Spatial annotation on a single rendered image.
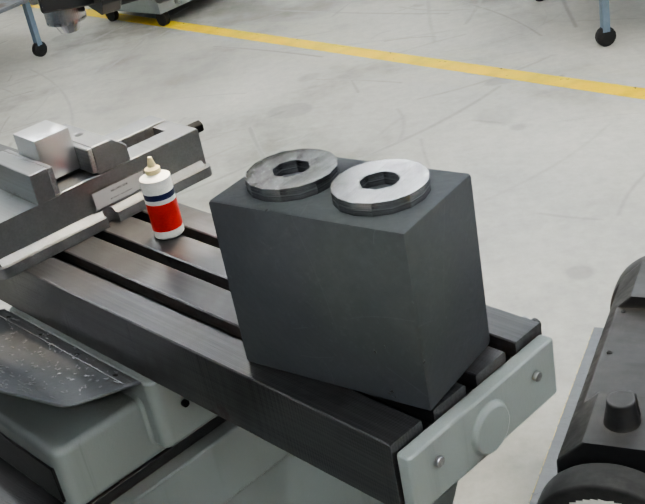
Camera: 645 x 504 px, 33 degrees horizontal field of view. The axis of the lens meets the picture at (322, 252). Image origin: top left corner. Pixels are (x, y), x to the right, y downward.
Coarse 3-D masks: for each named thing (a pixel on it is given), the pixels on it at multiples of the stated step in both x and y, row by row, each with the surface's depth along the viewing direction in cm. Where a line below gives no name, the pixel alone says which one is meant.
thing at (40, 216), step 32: (128, 128) 157; (160, 128) 156; (192, 128) 153; (0, 160) 143; (32, 160) 141; (128, 160) 146; (160, 160) 150; (192, 160) 153; (0, 192) 145; (32, 192) 138; (64, 192) 141; (96, 192) 144; (128, 192) 147; (0, 224) 136; (32, 224) 139; (64, 224) 142; (96, 224) 144; (0, 256) 137; (32, 256) 138
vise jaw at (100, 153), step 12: (72, 132) 148; (84, 132) 147; (84, 144) 143; (96, 144) 142; (108, 144) 143; (120, 144) 144; (84, 156) 142; (96, 156) 142; (108, 156) 144; (120, 156) 145; (84, 168) 144; (96, 168) 143; (108, 168) 144
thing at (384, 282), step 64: (256, 192) 100; (320, 192) 99; (384, 192) 94; (448, 192) 95; (256, 256) 102; (320, 256) 96; (384, 256) 92; (448, 256) 96; (256, 320) 106; (320, 320) 101; (384, 320) 96; (448, 320) 98; (384, 384) 100; (448, 384) 100
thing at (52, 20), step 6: (54, 12) 122; (60, 12) 122; (66, 12) 122; (72, 12) 122; (78, 12) 123; (84, 12) 124; (48, 18) 123; (54, 18) 122; (60, 18) 122; (66, 18) 122; (72, 18) 123; (78, 18) 123; (84, 18) 124; (48, 24) 124; (54, 24) 123; (60, 24) 123; (66, 24) 123
